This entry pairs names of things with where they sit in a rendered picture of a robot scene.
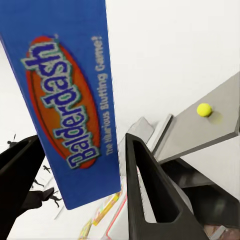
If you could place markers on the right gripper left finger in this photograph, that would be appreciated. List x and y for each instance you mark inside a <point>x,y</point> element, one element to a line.
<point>19,166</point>

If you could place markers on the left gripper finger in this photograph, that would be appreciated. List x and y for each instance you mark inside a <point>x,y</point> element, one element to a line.
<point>44,195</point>

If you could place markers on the board game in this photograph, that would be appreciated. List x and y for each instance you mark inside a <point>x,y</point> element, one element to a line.
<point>104,208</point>
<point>59,53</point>

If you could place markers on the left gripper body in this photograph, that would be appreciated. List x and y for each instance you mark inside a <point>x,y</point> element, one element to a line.
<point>33,201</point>

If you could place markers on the tennis ball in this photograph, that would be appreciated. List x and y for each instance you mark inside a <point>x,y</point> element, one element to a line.
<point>204,110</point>

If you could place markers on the jigsaw puzzle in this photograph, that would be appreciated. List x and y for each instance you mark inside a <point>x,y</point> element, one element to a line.
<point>85,230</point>

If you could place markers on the toy box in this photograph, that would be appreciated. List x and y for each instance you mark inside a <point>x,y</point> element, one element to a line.
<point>142,129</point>

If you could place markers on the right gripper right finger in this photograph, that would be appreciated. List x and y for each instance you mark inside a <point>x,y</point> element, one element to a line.
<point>174,220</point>

